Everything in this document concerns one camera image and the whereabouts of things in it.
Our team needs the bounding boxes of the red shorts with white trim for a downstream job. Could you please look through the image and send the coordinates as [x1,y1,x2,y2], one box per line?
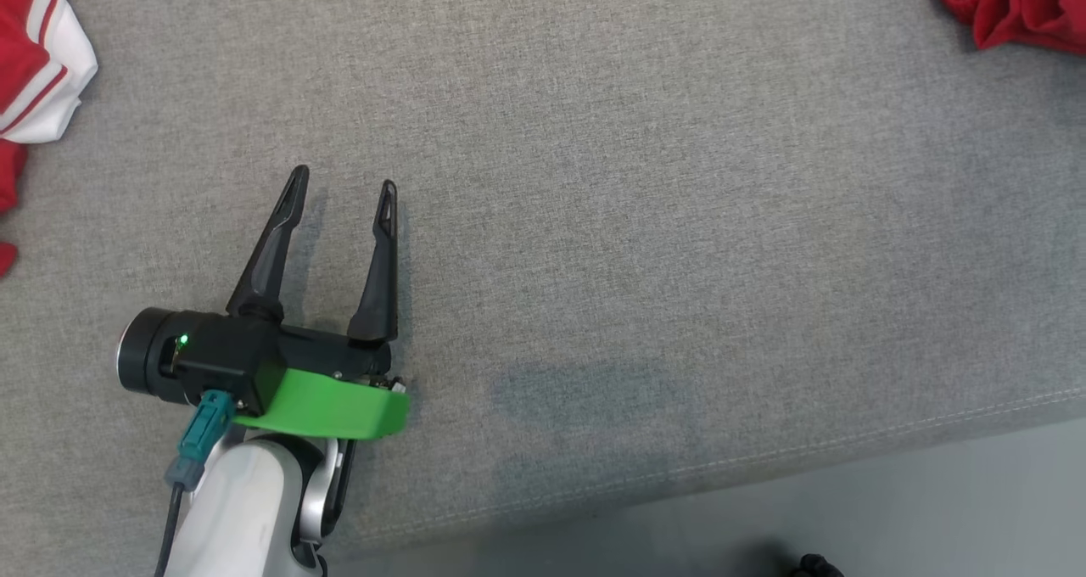
[932,0,1086,57]

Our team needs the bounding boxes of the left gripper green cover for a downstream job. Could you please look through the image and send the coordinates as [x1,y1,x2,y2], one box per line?
[225,165,411,440]

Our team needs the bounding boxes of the teal left camera connector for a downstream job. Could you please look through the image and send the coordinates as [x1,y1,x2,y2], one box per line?
[165,390,236,489]

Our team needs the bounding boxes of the grey fabric sofa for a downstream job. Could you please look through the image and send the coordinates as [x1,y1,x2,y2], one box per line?
[0,0,1086,577]

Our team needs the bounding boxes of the red bulls basketball jersey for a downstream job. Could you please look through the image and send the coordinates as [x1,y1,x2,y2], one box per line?
[0,0,99,277]

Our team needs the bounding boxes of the black left camera cable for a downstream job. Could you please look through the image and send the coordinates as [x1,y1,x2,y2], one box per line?
[153,484,186,577]

